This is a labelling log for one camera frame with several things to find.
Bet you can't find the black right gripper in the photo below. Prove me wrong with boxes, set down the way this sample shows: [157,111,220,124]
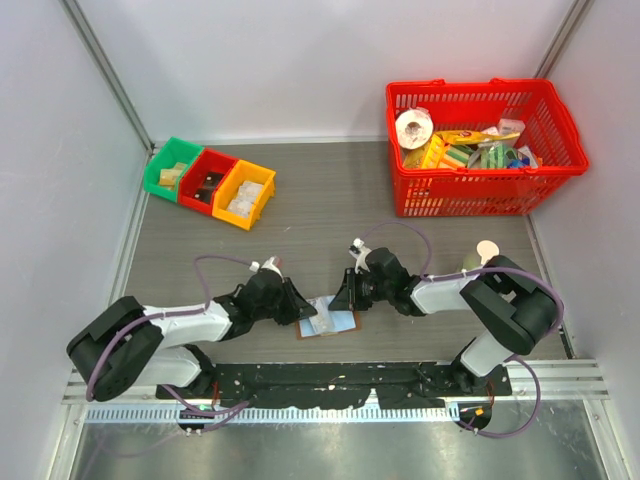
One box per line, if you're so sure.
[330,267,393,310]

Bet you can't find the brown leather card holder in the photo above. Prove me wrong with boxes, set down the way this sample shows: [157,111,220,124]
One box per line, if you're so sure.
[296,295,361,340]

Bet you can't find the silver white card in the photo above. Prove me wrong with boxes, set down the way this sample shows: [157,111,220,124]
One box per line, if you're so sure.
[227,198,254,218]

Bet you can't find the gold card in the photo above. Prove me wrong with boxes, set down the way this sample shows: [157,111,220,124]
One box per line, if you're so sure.
[158,169,182,189]

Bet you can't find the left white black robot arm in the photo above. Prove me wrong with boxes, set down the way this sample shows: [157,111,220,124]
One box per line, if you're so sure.
[66,268,317,402]

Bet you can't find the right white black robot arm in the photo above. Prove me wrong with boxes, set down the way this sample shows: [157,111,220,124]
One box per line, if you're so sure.
[328,239,563,395]

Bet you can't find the silver card in yellow bin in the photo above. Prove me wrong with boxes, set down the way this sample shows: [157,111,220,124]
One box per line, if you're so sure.
[237,181,264,196]

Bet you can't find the black cards in red bin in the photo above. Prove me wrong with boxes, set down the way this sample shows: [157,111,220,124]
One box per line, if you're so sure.
[193,171,224,203]

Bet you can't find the gold cards in green bin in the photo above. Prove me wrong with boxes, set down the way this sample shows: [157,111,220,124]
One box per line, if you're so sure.
[158,162,187,190]

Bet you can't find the yellow plastic bin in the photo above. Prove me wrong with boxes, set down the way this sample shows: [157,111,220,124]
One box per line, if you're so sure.
[212,159,276,231]

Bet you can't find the green bottle white cap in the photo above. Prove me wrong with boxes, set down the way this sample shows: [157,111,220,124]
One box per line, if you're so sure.
[462,240,500,271]

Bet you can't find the yellow snack packets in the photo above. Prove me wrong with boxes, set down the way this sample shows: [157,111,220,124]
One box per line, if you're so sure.
[403,130,485,169]

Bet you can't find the white tape roll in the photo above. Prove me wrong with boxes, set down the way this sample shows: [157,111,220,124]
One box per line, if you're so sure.
[395,107,434,150]

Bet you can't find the green plastic bin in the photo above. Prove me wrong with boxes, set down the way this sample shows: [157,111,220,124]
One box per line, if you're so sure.
[143,137,204,203]

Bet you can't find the green white package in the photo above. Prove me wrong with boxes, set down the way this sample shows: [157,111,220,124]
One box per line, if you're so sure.
[467,142,520,169]

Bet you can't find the blue white package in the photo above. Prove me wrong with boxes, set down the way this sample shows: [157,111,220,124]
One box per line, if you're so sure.
[505,145,542,169]

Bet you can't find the white pink box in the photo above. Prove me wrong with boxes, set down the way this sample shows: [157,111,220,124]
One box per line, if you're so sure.
[482,118,526,142]

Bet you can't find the red shopping basket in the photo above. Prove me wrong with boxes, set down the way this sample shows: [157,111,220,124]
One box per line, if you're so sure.
[385,78,589,217]

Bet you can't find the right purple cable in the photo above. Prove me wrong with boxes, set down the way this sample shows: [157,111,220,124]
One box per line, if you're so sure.
[359,222,565,439]

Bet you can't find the purple cable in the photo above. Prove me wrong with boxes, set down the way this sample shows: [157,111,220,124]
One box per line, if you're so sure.
[359,222,565,439]
[85,255,261,447]

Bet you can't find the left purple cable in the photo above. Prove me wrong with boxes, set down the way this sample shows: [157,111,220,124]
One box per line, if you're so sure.
[85,255,261,447]

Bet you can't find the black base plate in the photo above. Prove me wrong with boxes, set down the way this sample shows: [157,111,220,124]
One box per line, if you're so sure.
[177,362,512,410]

